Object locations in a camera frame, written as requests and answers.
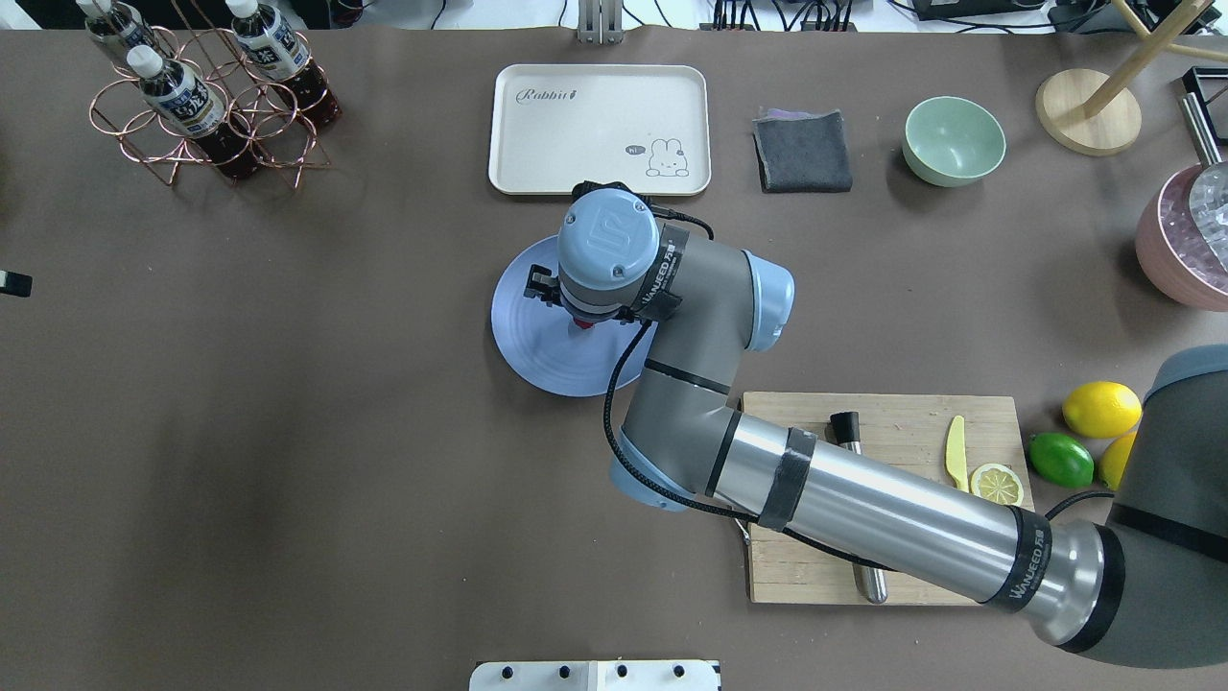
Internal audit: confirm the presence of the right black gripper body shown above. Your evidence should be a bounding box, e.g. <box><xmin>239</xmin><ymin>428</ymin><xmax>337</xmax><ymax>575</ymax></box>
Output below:
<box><xmin>558</xmin><ymin>293</ymin><xmax>624</xmax><ymax>326</ymax></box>

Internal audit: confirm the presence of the blue plastic plate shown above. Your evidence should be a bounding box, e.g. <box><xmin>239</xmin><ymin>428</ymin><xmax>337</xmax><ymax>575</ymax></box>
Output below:
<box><xmin>490</xmin><ymin>236</ymin><xmax>639</xmax><ymax>396</ymax></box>

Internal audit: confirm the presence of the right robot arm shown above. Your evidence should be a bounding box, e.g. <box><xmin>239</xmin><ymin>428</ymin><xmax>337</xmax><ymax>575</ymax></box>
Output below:
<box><xmin>546</xmin><ymin>182</ymin><xmax>1227</xmax><ymax>669</ymax></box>

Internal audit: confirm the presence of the cream rabbit tray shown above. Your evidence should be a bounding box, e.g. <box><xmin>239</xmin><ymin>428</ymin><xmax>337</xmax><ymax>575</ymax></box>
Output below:
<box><xmin>488</xmin><ymin>64</ymin><xmax>712</xmax><ymax>198</ymax></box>

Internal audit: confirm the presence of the tea bottle front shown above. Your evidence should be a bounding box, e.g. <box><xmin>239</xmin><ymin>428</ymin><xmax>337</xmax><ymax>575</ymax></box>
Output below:
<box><xmin>126</xmin><ymin>45</ymin><xmax>262</xmax><ymax>180</ymax></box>

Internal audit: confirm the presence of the tea bottle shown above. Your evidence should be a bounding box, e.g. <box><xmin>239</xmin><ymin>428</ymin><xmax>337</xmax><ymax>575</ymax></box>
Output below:
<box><xmin>76</xmin><ymin>0</ymin><xmax>169</xmax><ymax>72</ymax></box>
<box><xmin>126</xmin><ymin>45</ymin><xmax>262</xmax><ymax>180</ymax></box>
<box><xmin>226</xmin><ymin>1</ymin><xmax>343</xmax><ymax>130</ymax></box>

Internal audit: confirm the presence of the grey folded cloth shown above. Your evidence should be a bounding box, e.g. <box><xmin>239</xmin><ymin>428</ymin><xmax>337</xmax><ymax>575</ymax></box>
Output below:
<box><xmin>753</xmin><ymin>109</ymin><xmax>853</xmax><ymax>193</ymax></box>

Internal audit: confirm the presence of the tea bottle back left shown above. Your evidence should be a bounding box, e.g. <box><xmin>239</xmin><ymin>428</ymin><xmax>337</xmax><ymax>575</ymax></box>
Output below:
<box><xmin>76</xmin><ymin>0</ymin><xmax>169</xmax><ymax>72</ymax></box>

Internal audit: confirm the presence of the steel muddler black tip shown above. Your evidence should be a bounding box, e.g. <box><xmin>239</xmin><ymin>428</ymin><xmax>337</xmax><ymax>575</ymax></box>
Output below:
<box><xmin>829</xmin><ymin>411</ymin><xmax>889</xmax><ymax>605</ymax></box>

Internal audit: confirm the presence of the wooden cutting board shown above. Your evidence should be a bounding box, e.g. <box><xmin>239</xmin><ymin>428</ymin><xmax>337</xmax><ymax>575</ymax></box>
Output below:
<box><xmin>740</xmin><ymin>392</ymin><xmax>1034</xmax><ymax>608</ymax></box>

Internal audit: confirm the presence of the tea bottle back right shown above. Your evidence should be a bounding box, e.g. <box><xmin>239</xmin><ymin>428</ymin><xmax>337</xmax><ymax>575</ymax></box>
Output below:
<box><xmin>226</xmin><ymin>1</ymin><xmax>343</xmax><ymax>130</ymax></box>

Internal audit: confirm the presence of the yellow plastic knife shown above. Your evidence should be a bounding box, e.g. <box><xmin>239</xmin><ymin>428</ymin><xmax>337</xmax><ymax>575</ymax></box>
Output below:
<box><xmin>944</xmin><ymin>415</ymin><xmax>971</xmax><ymax>493</ymax></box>

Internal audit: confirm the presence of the green bowl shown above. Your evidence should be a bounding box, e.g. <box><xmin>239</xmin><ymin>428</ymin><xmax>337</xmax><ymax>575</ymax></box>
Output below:
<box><xmin>903</xmin><ymin>96</ymin><xmax>1007</xmax><ymax>188</ymax></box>

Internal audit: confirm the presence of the lemon half upper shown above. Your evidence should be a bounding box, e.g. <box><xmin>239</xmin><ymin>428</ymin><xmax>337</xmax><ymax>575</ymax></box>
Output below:
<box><xmin>969</xmin><ymin>464</ymin><xmax>1025</xmax><ymax>507</ymax></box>

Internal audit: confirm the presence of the green lime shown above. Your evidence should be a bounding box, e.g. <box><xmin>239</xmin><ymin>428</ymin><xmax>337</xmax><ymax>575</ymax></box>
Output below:
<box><xmin>1027</xmin><ymin>432</ymin><xmax>1094</xmax><ymax>488</ymax></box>

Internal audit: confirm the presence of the yellow lemon upper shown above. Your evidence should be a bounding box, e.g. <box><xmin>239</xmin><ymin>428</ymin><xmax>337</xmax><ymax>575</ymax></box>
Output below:
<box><xmin>1061</xmin><ymin>380</ymin><xmax>1142</xmax><ymax>439</ymax></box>

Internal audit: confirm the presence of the yellow lemon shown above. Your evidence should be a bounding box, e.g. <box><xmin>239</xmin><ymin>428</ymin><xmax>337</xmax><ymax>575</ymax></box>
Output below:
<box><xmin>1097</xmin><ymin>432</ymin><xmax>1137</xmax><ymax>491</ymax></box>
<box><xmin>1061</xmin><ymin>380</ymin><xmax>1142</xmax><ymax>439</ymax></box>

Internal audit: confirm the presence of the wooden mug tree stand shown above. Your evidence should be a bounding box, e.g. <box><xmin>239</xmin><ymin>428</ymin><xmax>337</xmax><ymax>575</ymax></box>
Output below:
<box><xmin>1034</xmin><ymin>1</ymin><xmax>1227</xmax><ymax>156</ymax></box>

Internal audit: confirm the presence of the yellow lemon lower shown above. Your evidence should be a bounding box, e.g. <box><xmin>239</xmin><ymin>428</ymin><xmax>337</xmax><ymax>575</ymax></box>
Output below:
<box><xmin>1097</xmin><ymin>432</ymin><xmax>1137</xmax><ymax>491</ymax></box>

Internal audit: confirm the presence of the pink bowl of ice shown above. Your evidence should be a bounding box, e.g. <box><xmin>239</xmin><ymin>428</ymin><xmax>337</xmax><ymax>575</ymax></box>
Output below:
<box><xmin>1135</xmin><ymin>163</ymin><xmax>1227</xmax><ymax>312</ymax></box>

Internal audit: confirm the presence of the steel ice scoop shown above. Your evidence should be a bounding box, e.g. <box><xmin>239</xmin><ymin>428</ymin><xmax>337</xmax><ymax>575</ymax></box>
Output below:
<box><xmin>1181</xmin><ymin>92</ymin><xmax>1227</xmax><ymax>270</ymax></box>

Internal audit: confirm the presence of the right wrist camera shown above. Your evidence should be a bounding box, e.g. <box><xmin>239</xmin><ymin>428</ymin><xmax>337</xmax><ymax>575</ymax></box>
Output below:
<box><xmin>523</xmin><ymin>264</ymin><xmax>561</xmax><ymax>306</ymax></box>

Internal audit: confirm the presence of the copper wire bottle rack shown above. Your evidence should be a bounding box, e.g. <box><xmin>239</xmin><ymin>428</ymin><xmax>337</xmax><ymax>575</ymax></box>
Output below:
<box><xmin>88</xmin><ymin>1</ymin><xmax>332</xmax><ymax>188</ymax></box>

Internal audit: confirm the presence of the aluminium frame post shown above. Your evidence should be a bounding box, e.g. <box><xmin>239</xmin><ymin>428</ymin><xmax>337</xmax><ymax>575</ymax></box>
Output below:
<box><xmin>576</xmin><ymin>0</ymin><xmax>626</xmax><ymax>45</ymax></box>

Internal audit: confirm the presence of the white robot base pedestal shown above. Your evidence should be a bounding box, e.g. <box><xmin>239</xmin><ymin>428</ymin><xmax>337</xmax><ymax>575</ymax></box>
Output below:
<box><xmin>468</xmin><ymin>657</ymin><xmax>722</xmax><ymax>690</ymax></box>

